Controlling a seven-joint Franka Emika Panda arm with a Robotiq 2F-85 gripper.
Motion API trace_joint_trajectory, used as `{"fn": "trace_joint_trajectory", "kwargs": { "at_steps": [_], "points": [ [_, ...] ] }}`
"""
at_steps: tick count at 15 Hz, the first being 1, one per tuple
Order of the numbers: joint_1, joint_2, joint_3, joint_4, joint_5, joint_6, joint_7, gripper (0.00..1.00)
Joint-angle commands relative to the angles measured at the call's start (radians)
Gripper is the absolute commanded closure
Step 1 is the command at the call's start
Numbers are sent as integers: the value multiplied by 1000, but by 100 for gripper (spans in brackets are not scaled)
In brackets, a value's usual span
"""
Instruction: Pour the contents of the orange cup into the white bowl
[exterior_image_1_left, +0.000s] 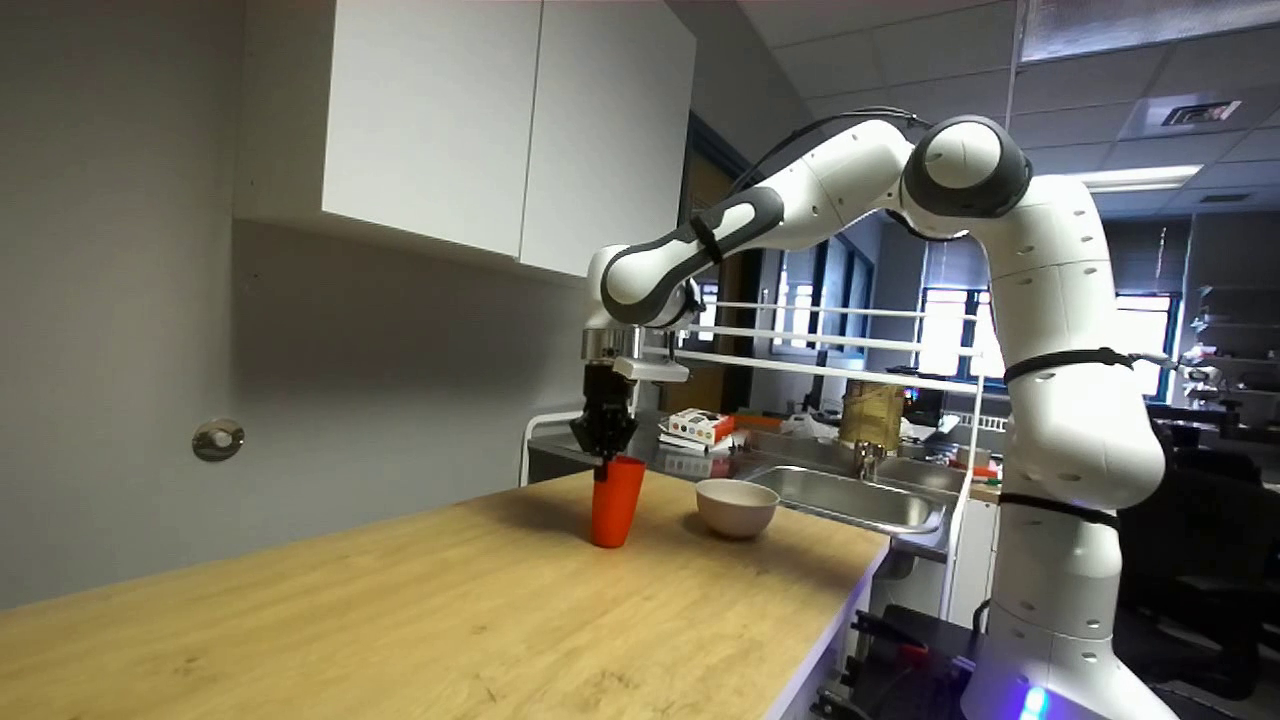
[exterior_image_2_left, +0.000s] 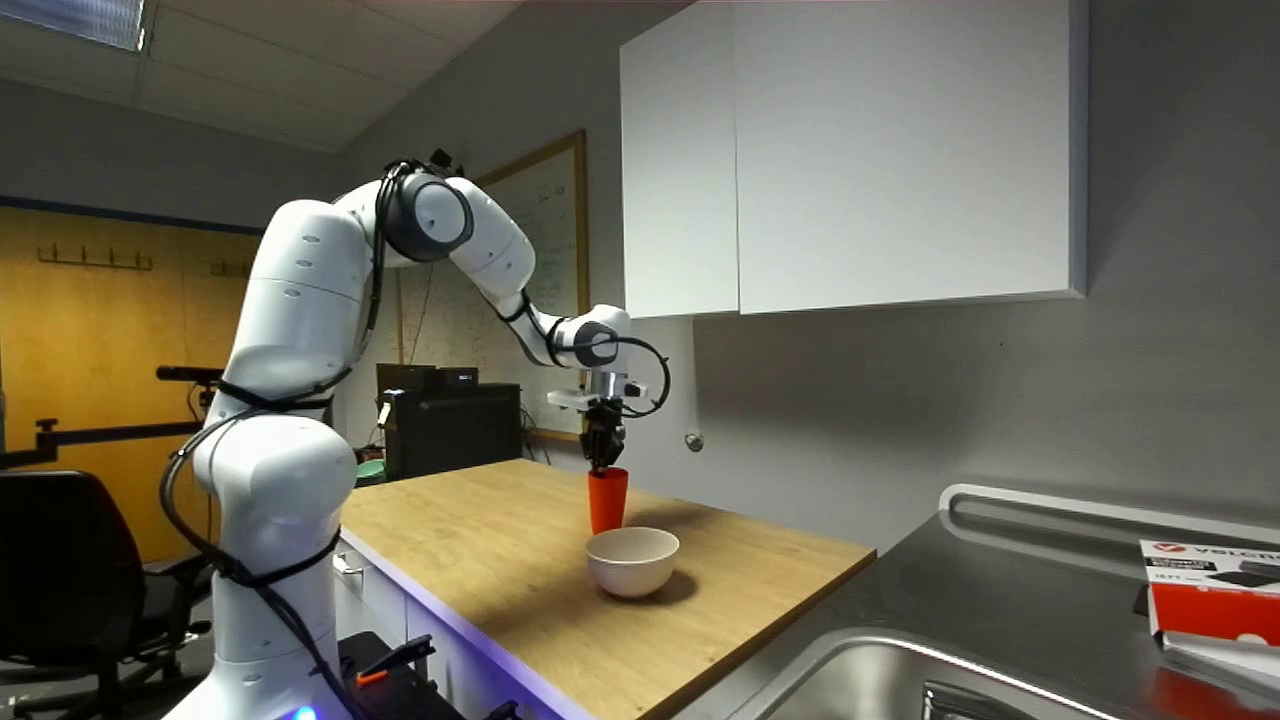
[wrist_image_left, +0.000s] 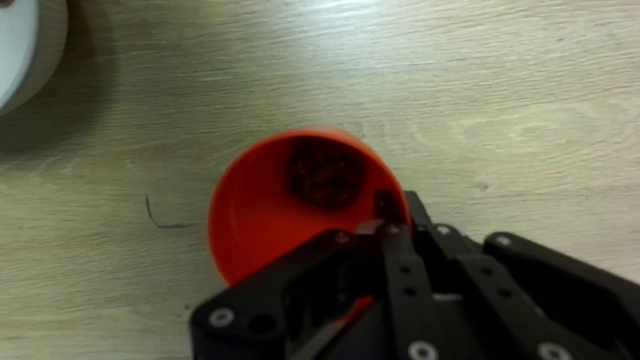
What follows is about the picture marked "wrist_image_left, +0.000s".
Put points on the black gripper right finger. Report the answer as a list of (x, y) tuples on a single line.
[(532, 292)]

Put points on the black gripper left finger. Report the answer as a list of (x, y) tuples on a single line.
[(312, 300)]

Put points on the orange plastic cup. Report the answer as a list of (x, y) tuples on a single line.
[(266, 213)]

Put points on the dark red cup contents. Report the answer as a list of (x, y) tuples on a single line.
[(327, 175)]

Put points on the thin dark thread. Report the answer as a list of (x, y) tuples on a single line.
[(157, 216)]

